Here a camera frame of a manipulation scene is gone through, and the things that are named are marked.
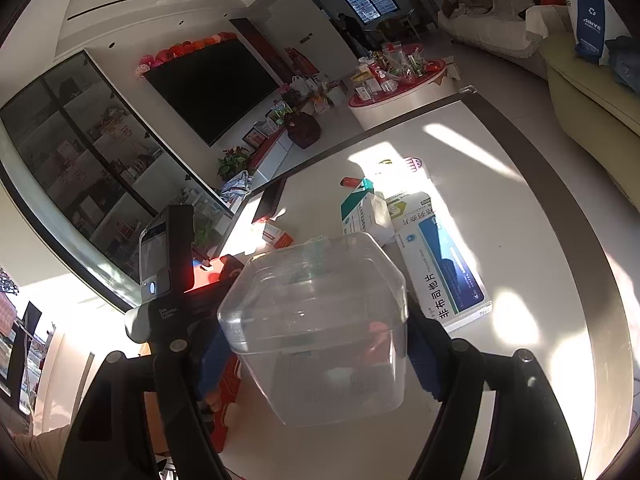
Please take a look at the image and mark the person in black jacket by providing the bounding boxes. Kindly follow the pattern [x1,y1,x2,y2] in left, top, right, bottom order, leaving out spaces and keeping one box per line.
[337,12,372,55]

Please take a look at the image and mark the round red-top coffee table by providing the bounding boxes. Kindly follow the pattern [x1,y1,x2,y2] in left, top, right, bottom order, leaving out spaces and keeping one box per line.
[348,42,461,130]

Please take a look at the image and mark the dark red bag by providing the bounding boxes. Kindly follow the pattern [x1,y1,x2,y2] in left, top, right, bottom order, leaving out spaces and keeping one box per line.
[284,112,321,150]

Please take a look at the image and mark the teal white medicine box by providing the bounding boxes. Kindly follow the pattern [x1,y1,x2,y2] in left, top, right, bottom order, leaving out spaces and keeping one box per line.
[341,178,395,247]

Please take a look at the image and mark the black wall television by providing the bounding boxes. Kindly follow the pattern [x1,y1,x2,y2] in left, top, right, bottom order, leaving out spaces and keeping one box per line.
[145,38,278,145]

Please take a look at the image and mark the red cardboard fruit box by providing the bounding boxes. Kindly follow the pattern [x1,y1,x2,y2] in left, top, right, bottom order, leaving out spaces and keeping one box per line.
[144,253,252,453]

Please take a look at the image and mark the red white ointment box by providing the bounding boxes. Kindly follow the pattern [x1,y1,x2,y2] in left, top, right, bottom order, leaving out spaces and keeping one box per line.
[262,221,294,249]

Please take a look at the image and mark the white blue shopping bag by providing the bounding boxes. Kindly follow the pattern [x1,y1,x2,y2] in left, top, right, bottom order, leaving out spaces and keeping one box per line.
[565,0,630,65]

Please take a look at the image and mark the white blue-green medicine box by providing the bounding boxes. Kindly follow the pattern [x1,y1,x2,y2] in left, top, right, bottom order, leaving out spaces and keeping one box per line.
[396,214,492,333]

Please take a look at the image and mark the blue denim clothes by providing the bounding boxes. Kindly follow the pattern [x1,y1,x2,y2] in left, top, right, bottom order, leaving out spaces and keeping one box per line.
[605,36,640,94]

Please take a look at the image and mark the white covered long sofa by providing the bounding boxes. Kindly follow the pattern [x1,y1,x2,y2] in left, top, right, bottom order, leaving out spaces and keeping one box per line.
[437,0,570,78]

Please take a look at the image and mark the potted green plant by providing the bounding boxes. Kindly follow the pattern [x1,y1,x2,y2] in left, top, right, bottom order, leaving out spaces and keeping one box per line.
[217,146,250,182]

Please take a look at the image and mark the red lighter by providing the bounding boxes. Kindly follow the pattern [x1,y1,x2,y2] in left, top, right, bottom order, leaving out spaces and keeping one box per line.
[340,177,360,188]

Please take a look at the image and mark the white yellow-green medicine box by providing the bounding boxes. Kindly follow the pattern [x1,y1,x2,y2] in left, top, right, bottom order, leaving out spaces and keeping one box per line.
[386,192,434,228]

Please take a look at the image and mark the clear plastic container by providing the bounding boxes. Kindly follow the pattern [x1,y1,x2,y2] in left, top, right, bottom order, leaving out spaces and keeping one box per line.
[217,232,408,427]

